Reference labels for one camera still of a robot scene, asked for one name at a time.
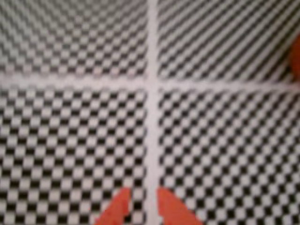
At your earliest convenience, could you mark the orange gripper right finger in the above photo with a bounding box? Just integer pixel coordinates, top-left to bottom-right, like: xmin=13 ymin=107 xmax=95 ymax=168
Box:
xmin=156 ymin=188 xmax=203 ymax=225

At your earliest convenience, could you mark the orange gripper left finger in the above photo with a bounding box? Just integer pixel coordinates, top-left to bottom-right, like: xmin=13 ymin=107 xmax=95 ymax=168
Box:
xmin=93 ymin=187 xmax=131 ymax=225

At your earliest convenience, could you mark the small orange basketball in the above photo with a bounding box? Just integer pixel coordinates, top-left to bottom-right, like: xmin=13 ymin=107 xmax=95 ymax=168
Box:
xmin=288 ymin=32 xmax=300 ymax=82

